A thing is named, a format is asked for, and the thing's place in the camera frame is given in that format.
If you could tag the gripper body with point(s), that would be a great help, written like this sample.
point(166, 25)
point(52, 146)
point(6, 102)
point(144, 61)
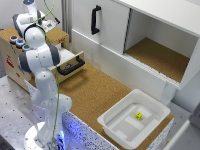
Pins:
point(50, 23)

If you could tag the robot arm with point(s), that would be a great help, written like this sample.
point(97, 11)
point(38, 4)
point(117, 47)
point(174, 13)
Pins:
point(44, 87)

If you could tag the wooden drawer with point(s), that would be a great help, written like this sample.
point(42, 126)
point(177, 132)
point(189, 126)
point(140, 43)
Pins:
point(68, 55)

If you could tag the wooden drawer box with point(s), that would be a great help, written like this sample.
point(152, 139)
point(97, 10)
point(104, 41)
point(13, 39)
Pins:
point(10, 68)

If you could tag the green button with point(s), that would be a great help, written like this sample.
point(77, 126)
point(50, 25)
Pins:
point(26, 47)

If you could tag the blue button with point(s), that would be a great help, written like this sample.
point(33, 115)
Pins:
point(20, 42)

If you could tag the red button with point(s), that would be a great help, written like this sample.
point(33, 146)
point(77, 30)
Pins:
point(13, 39)

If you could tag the white sliding door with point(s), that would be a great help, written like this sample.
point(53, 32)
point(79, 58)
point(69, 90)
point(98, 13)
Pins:
point(111, 23)

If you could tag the white cabinet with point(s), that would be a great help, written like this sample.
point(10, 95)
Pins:
point(133, 71)

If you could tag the white plastic box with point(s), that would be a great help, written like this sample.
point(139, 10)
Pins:
point(121, 128)

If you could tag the yellow block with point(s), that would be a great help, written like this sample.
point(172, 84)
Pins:
point(138, 115)

